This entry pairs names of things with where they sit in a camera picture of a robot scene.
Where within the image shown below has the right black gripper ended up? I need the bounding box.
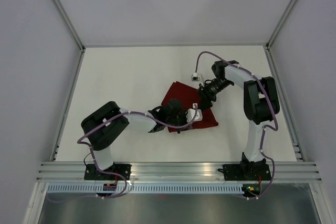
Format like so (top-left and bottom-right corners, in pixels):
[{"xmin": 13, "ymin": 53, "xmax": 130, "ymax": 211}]
[{"xmin": 197, "ymin": 79, "xmax": 233, "ymax": 112}]

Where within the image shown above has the dark red cloth napkin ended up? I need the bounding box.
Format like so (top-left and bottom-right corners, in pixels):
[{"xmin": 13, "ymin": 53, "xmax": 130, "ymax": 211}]
[{"xmin": 161, "ymin": 81, "xmax": 218, "ymax": 130}]

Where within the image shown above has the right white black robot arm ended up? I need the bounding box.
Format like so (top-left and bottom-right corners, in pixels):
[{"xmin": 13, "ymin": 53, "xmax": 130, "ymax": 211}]
[{"xmin": 198, "ymin": 60, "xmax": 280, "ymax": 181}]

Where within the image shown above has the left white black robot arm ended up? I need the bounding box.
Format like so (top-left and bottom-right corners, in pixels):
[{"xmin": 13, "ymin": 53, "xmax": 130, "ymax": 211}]
[{"xmin": 77, "ymin": 99, "xmax": 203, "ymax": 180}]

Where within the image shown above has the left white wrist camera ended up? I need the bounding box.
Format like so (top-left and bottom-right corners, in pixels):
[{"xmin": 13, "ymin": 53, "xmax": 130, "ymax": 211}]
[{"xmin": 185, "ymin": 103, "xmax": 203, "ymax": 123}]

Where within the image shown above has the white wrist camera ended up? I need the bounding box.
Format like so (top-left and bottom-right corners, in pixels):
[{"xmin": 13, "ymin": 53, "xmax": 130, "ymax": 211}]
[
  {"xmin": 191, "ymin": 72, "xmax": 203, "ymax": 83},
  {"xmin": 185, "ymin": 103, "xmax": 203, "ymax": 123}
]

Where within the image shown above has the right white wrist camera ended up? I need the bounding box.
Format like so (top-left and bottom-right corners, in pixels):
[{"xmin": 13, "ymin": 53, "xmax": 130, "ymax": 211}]
[{"xmin": 191, "ymin": 72, "xmax": 203, "ymax": 83}]

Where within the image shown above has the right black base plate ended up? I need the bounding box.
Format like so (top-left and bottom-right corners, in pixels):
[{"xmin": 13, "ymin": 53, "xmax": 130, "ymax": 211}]
[{"xmin": 217, "ymin": 164, "xmax": 271, "ymax": 181}]

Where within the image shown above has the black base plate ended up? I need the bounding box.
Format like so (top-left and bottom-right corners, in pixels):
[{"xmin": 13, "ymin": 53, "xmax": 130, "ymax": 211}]
[
  {"xmin": 217, "ymin": 164, "xmax": 271, "ymax": 181},
  {"xmin": 84, "ymin": 164, "xmax": 131, "ymax": 181}
]

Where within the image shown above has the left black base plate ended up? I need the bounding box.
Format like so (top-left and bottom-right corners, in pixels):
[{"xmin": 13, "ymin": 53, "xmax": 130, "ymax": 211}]
[{"xmin": 84, "ymin": 164, "xmax": 131, "ymax": 181}]

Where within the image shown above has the aluminium front rail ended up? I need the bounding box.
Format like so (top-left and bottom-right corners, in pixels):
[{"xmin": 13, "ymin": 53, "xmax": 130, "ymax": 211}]
[{"xmin": 36, "ymin": 162, "xmax": 322, "ymax": 183}]

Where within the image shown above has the white slotted cable duct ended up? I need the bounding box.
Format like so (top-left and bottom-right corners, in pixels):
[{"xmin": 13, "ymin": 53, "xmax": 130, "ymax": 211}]
[{"xmin": 47, "ymin": 183, "xmax": 243, "ymax": 194}]

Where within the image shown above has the right aluminium frame post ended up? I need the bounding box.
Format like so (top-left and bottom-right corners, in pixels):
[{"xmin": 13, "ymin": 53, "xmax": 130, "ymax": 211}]
[{"xmin": 265, "ymin": 0, "xmax": 299, "ymax": 50}]

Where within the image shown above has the aluminium frame post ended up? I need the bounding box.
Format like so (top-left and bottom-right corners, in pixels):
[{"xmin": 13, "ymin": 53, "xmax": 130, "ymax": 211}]
[
  {"xmin": 51, "ymin": 0, "xmax": 85, "ymax": 52},
  {"xmin": 265, "ymin": 0, "xmax": 299, "ymax": 50}
]

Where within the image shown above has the left aluminium frame post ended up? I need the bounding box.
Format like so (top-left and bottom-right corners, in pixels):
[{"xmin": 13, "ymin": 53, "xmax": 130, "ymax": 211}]
[{"xmin": 51, "ymin": 0, "xmax": 85, "ymax": 52}]

